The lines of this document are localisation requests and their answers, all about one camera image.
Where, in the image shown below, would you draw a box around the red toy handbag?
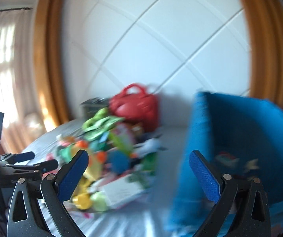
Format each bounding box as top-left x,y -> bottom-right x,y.
109,83 -> 159,132

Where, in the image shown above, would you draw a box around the white paper box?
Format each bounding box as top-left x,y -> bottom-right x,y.
98,173 -> 150,209

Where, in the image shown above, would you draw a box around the striped grey bedsheet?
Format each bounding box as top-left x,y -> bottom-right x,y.
20,118 -> 194,237

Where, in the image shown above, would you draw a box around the dark small box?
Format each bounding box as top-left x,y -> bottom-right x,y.
80,97 -> 109,120

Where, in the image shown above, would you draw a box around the yellow plastic snowball clamp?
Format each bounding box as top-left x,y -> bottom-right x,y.
71,177 -> 92,210

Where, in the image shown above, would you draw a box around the wooden headboard frame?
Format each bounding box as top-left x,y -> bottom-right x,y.
34,0 -> 283,131

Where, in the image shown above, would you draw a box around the beige window curtain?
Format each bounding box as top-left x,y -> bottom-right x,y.
0,8 -> 45,153

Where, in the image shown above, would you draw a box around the blue folding storage crate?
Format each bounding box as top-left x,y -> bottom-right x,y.
167,92 -> 283,236

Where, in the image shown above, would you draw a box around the green plush toy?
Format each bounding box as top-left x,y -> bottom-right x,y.
82,107 -> 125,142

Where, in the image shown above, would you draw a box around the blue round plush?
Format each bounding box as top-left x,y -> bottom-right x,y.
108,150 -> 131,175

